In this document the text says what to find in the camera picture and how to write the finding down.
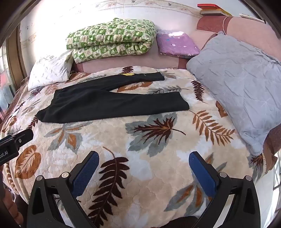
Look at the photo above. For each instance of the purple floral pillow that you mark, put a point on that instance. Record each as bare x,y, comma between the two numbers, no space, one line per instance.
177,43

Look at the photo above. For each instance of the green patterned folded quilt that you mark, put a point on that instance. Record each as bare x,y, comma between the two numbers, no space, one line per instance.
109,37

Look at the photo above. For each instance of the wooden window frame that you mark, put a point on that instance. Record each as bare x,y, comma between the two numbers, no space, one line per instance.
12,65

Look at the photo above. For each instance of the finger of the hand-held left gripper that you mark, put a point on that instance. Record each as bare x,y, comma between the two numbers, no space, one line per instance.
24,135

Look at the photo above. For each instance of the yellow paper tag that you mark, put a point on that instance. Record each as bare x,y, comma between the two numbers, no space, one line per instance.
129,74

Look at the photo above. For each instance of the black pants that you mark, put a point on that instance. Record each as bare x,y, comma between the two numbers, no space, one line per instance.
98,103

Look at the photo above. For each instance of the grey quilted pillow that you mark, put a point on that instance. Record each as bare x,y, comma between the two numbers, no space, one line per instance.
237,83

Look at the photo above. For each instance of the white patterned pillow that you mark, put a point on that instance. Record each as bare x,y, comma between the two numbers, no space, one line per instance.
50,70

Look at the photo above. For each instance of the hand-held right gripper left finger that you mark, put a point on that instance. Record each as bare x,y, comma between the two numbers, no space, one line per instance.
85,173

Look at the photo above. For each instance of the tan book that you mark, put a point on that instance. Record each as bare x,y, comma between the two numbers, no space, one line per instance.
216,13

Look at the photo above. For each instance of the pink quilted bed sheet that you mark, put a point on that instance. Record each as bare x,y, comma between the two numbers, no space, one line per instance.
131,62

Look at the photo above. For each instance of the red book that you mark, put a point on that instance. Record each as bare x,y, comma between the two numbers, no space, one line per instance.
208,6

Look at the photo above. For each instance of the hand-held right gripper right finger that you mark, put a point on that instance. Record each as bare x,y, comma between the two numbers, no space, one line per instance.
204,175

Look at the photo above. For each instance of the leaf print plush blanket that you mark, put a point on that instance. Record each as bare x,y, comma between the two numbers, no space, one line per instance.
153,153

